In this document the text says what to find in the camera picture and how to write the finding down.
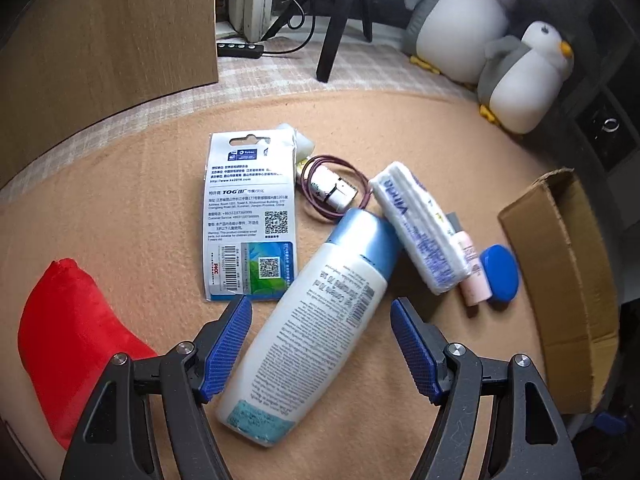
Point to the blue round tin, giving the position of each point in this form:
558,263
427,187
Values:
500,272

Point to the small penguin plush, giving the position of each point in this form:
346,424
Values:
525,85

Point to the small white silver gadget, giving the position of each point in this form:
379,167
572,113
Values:
330,185

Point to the large penguin plush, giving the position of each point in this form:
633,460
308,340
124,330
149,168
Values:
460,20

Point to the black tripod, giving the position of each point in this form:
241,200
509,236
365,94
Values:
332,35

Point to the patterned tissue pack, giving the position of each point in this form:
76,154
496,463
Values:
420,230

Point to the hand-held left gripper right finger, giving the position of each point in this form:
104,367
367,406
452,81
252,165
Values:
412,345

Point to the wooden board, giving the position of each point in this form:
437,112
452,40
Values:
100,35

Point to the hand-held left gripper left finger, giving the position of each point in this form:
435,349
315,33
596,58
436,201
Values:
230,345

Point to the cardboard box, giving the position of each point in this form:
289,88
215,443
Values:
565,270

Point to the small pink bottle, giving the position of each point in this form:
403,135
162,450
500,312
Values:
472,270

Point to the red fabric pouch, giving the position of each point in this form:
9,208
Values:
75,320

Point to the checked bed sheet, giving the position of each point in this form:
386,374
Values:
375,65

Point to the small white cylinder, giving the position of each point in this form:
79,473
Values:
302,145

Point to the black power strip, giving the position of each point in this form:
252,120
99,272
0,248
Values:
240,50

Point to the white lotion bottle blue cap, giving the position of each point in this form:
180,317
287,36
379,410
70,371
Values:
310,320

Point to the white window frame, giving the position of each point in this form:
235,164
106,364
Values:
255,0

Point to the white blue card package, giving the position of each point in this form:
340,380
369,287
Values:
245,210

